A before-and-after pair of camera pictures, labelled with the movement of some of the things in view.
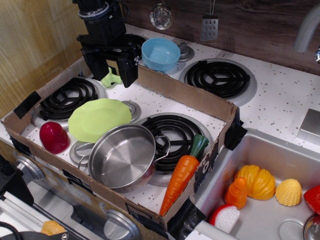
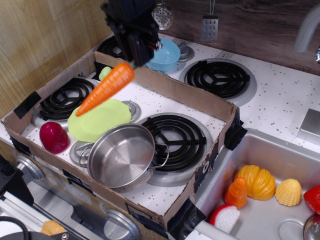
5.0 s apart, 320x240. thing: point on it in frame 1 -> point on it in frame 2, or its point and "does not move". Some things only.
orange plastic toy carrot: [180, 175] -> [118, 76]
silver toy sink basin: [262, 219] does not move
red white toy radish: [224, 218] does not move
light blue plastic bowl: [160, 54] does not move
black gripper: [108, 35] -> [134, 19]
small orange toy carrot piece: [236, 193] does not move
